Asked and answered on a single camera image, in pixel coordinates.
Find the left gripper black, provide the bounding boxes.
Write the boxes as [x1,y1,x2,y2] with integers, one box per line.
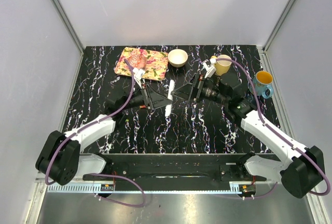
[120,82,173,111]

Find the red patterned bowl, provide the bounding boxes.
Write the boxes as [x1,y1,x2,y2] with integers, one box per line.
[128,53,147,69]

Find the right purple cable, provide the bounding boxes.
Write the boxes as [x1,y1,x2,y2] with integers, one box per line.
[215,58,328,199]

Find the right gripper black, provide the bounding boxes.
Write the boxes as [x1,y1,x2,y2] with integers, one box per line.
[171,73,229,105]

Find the left aluminium frame post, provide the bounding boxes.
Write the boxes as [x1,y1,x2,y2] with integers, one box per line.
[37,0,85,53]

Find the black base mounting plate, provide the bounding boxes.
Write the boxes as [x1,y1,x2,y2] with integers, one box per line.
[83,154,265,192]

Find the purple cable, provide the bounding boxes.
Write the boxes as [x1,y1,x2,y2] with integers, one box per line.
[45,58,147,207]
[215,58,328,199]

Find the blue mug yellow inside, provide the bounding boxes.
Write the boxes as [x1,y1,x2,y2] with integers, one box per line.
[249,71,274,99]

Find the aluminium frame post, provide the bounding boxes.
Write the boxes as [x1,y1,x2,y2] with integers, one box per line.
[263,0,312,52]
[37,0,85,53]

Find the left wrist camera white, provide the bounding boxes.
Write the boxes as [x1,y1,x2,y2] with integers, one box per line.
[133,67,145,88]

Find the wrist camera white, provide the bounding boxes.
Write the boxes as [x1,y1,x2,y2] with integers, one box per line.
[133,67,145,88]
[202,58,216,79]

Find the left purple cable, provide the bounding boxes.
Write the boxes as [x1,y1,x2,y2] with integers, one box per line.
[45,58,147,207]

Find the right aluminium frame post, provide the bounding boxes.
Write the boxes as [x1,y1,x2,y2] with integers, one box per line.
[263,0,312,52]

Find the white remote control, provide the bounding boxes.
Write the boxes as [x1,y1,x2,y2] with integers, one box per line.
[165,79,175,117]

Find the cream ceramic bowl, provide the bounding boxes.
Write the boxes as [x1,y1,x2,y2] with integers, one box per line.
[168,49,188,67]

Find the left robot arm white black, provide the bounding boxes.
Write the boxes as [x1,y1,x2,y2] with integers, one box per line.
[35,85,172,185]

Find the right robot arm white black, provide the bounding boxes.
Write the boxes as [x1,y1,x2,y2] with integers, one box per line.
[171,74,325,199]

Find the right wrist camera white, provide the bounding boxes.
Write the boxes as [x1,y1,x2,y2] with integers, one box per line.
[202,58,216,79]

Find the floral rectangular tray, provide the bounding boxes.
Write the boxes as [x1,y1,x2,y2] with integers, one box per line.
[114,47,168,81]

